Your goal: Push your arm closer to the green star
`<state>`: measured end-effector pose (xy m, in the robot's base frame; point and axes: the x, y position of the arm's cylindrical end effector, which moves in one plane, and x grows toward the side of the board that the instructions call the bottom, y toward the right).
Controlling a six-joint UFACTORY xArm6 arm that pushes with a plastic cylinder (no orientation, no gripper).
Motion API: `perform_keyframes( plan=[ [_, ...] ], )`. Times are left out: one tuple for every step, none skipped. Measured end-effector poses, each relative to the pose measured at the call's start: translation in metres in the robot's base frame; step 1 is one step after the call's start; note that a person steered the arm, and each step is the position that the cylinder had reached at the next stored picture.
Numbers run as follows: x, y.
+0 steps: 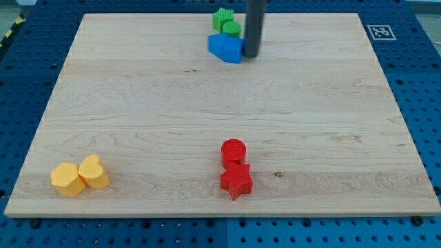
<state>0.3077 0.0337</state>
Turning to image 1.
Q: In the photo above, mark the blue pentagon block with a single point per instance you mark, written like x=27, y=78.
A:
x=232, y=50

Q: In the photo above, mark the green cylinder block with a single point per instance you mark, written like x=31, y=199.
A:
x=232, y=28

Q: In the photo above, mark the red star block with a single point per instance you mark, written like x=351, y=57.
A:
x=236, y=180

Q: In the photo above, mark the white fiducial marker tag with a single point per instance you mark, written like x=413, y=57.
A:
x=381, y=32

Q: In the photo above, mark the blue cube block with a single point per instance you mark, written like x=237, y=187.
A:
x=216, y=43

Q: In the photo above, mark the yellow hexagon block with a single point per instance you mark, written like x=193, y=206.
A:
x=66, y=180

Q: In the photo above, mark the yellow heart block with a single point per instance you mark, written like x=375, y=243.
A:
x=93, y=172

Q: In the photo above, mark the red cylinder block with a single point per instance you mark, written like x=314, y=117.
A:
x=232, y=151

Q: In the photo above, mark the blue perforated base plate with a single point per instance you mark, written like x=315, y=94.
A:
x=32, y=64

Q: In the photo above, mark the light wooden board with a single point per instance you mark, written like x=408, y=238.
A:
x=323, y=132

